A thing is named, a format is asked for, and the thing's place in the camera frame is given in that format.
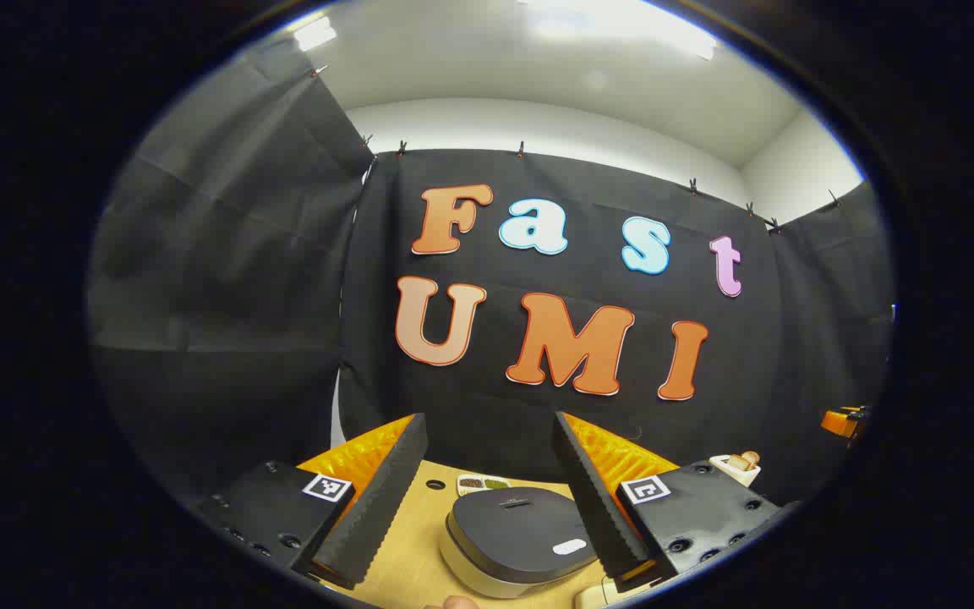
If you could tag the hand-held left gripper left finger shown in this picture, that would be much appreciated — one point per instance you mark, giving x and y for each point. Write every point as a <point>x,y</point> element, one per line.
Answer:
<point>377,507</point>

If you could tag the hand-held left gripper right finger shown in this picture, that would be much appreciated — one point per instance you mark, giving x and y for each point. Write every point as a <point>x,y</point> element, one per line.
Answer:
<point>597,507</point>

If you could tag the grey white rice cooker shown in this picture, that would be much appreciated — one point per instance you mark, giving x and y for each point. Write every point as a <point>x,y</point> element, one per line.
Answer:
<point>504,524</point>

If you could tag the white divided seasoning dish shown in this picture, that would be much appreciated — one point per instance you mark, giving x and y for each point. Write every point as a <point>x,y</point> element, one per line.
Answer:
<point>472,484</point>

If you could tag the toasted bread slice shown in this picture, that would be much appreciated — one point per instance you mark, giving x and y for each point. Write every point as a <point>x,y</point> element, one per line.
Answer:
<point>751,458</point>
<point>738,462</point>

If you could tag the white toaster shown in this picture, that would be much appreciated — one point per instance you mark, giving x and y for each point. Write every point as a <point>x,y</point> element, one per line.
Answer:
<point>728,472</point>

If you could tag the black backdrop cloth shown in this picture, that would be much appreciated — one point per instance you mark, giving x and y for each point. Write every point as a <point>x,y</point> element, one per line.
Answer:
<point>242,296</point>

